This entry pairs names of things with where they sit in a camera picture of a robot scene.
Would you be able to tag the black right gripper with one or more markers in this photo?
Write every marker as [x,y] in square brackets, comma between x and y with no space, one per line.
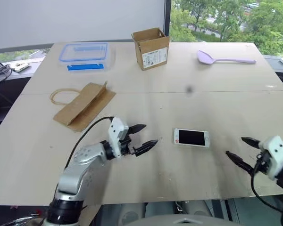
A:
[263,164]

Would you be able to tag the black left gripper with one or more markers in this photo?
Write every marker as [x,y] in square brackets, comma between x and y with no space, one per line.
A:
[126,148]

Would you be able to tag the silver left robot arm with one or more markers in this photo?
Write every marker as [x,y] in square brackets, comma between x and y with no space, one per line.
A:
[73,179]

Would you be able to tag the white smartphone with black screen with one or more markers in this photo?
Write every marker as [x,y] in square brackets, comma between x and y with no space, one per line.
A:
[191,137]

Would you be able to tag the open brown cardboard box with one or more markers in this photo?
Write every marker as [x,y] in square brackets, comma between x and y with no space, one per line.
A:
[153,53]

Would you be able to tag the grey rounded robot body shell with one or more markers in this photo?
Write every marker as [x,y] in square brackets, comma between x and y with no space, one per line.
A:
[179,221]

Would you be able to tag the clear container with blue lid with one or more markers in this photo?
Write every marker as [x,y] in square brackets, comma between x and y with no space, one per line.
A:
[85,55]

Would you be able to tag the lilac plastic rice spoon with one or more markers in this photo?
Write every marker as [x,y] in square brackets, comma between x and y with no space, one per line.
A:
[206,57]

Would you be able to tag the white device on windowsill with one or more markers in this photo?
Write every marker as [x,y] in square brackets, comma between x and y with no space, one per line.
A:
[20,66]

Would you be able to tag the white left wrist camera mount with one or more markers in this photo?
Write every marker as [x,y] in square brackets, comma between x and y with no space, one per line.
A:
[115,136]

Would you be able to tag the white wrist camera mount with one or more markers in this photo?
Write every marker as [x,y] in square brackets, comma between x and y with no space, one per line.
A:
[115,136]
[274,153]

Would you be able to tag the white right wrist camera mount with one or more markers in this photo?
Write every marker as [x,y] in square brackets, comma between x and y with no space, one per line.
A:
[274,153]

